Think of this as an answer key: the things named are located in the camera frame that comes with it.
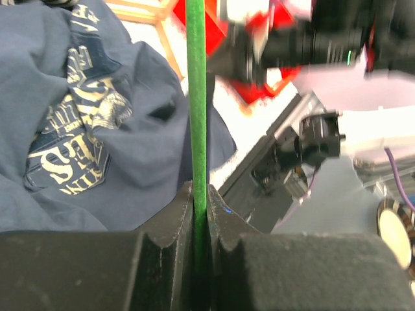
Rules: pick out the green plastic hanger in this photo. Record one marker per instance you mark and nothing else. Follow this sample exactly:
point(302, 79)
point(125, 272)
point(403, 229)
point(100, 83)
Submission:
point(196, 69)

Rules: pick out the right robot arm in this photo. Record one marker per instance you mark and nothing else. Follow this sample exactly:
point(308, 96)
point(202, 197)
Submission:
point(371, 123)

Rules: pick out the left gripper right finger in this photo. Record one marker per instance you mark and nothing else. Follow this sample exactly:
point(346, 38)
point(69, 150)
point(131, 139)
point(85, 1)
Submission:
point(238, 265)

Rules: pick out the red plastic bin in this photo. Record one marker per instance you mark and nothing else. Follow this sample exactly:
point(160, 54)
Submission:
point(258, 47)

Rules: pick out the wooden clothes rack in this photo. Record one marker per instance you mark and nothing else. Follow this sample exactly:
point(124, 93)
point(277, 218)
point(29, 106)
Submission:
point(152, 13)

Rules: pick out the navy blue tank top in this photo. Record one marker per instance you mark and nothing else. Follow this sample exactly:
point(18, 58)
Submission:
point(94, 127)

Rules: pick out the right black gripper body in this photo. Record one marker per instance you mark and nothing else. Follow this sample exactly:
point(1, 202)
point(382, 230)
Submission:
point(337, 33)

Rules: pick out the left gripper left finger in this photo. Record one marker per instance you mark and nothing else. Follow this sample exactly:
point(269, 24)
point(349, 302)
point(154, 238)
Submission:
point(163, 278)

